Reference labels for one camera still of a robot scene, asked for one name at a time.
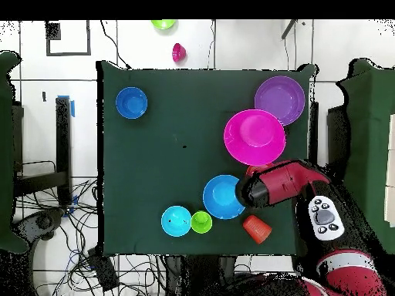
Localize large light blue bowl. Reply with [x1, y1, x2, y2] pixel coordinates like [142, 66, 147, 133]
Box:
[202, 174, 247, 220]

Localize orange plastic bowl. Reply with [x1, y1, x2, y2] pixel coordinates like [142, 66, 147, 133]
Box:
[245, 163, 272, 177]

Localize large pink plastic bowl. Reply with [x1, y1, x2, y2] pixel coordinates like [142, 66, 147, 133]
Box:
[223, 109, 287, 167]

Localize orange plastic cup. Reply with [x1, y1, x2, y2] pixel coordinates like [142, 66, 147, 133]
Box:
[242, 214, 273, 245]

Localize large purple plastic bowl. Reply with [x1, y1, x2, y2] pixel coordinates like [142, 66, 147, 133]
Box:
[254, 76, 306, 126]

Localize white box stack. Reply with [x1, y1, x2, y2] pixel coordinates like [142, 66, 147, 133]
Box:
[383, 113, 395, 227]

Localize dark green tablecloth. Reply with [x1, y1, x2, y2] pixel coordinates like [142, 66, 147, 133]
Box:
[96, 59, 316, 258]

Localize green plastic cup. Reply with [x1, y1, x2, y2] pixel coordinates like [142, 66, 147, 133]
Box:
[190, 210, 213, 234]

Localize small cyan ribbed bowl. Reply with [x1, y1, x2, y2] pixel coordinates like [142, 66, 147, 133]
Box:
[160, 205, 193, 237]

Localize small dark blue bowl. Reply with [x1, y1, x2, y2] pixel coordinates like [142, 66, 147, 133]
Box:
[115, 86, 149, 120]

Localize small magenta bowl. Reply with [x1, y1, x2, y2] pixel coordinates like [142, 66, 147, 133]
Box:
[171, 42, 187, 63]

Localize black metal stand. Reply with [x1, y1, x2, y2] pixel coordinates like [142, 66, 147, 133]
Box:
[13, 96, 73, 206]

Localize green bowl on floor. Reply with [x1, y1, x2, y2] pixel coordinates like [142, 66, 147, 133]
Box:
[150, 19, 177, 31]

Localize green cloth side table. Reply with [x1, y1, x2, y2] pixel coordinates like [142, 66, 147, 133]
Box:
[0, 50, 30, 255]
[336, 58, 395, 257]

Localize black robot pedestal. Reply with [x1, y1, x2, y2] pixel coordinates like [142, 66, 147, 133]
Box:
[164, 254, 237, 296]

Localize tangle of black cables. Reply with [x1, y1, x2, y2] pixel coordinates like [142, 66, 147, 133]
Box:
[15, 178, 167, 296]

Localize thin black floor cable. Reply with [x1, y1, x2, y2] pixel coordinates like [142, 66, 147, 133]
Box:
[100, 20, 130, 69]

